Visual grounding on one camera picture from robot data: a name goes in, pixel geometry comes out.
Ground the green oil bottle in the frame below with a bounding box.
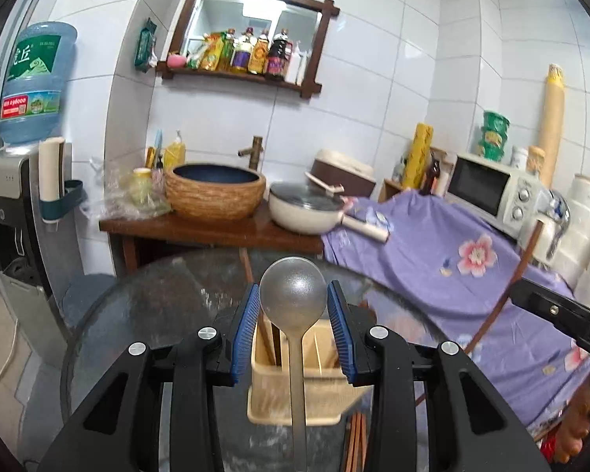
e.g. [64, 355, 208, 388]
[221, 28, 237, 72]

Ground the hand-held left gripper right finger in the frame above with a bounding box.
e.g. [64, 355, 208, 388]
[326, 279, 555, 472]

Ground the small wooden box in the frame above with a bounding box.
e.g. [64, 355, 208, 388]
[378, 178, 406, 203]

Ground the yellow-green seasoning packet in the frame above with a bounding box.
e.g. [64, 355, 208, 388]
[189, 32, 227, 72]

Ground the brown sauce bottle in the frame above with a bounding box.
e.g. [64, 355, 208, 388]
[248, 29, 271, 76]

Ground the grey water dispenser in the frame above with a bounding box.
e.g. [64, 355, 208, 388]
[0, 150, 87, 369]

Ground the purple floral cloth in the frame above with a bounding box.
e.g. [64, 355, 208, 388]
[322, 191, 590, 436]

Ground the pale yellow cup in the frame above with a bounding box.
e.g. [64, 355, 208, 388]
[130, 168, 153, 205]

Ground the white paper cup tube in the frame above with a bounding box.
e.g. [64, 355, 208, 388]
[38, 136, 67, 224]

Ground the white rice paddle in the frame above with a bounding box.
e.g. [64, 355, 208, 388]
[305, 171, 345, 194]

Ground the brown and cream rice cooker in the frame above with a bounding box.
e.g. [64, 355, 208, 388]
[309, 148, 377, 198]

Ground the tall stack of paper cups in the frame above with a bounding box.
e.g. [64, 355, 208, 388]
[536, 64, 566, 190]

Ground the dark soy sauce bottle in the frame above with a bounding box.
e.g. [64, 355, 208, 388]
[266, 28, 294, 81]

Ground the cream plastic utensil holder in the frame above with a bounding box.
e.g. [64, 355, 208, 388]
[247, 317, 373, 426]

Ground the clear plastic bag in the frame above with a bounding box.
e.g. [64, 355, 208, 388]
[86, 157, 173, 219]

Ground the white power cable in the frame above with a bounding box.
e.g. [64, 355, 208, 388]
[0, 315, 21, 404]

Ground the green packet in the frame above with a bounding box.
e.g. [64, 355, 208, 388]
[134, 17, 158, 70]

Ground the yellow-lidded jar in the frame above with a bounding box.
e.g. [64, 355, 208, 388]
[526, 145, 546, 179]

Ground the brown glass bottle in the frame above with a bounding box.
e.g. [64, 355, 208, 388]
[423, 157, 443, 195]

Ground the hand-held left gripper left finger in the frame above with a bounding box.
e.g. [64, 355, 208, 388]
[37, 283, 262, 472]

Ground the round-bowl grey metal spoon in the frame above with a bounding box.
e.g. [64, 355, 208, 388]
[259, 256, 328, 472]

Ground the yellow soap pump bottle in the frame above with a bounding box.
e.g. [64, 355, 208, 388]
[163, 130, 186, 170]

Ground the wicker-wrapped wash basin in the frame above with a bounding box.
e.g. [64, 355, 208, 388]
[164, 163, 267, 221]

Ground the blue water jug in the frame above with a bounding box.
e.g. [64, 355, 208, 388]
[0, 20, 78, 147]

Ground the bronze faucet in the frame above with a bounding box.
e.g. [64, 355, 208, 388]
[238, 136, 265, 172]

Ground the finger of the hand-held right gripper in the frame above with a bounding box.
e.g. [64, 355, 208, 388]
[508, 278, 590, 355]

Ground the teal cup holder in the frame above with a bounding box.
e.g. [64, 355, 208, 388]
[42, 179, 87, 222]

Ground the person's right hand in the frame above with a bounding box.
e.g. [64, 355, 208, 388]
[553, 386, 590, 464]

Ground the wooden counter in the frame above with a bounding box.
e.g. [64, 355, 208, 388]
[99, 204, 325, 276]

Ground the white pan with glass lid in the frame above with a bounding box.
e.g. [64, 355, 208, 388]
[268, 182, 391, 245]

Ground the white microwave oven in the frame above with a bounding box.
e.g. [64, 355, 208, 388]
[445, 152, 546, 238]

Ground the pile of brown chopsticks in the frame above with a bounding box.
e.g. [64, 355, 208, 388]
[343, 410, 371, 472]

